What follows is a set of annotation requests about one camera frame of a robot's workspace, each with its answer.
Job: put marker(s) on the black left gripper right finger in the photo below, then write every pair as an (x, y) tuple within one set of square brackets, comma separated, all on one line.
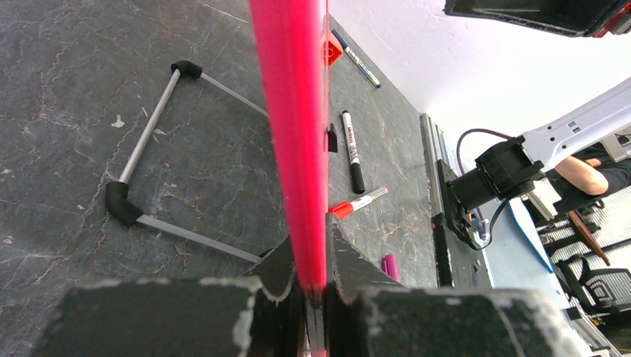
[(370, 314)]

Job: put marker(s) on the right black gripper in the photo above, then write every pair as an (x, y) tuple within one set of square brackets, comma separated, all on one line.
[(571, 18)]

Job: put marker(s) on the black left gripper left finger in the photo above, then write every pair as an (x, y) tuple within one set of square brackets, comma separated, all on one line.
[(255, 314)]

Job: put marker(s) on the magenta marker cap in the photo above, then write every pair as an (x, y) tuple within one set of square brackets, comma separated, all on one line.
[(389, 266)]

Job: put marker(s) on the blue whiteboard marker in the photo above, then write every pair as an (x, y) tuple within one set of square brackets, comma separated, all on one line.
[(357, 61)]

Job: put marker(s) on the pink framed whiteboard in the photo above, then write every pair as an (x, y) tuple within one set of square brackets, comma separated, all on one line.
[(290, 36)]

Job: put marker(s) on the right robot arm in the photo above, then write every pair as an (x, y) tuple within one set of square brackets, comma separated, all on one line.
[(509, 169)]

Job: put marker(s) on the red whiteboard marker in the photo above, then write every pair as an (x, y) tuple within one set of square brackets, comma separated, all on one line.
[(345, 209)]

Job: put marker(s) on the right black whiteboard foot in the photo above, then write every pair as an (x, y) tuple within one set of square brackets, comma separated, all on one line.
[(332, 139)]

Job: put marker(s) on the black rainbow marker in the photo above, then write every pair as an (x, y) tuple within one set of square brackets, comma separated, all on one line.
[(355, 168)]

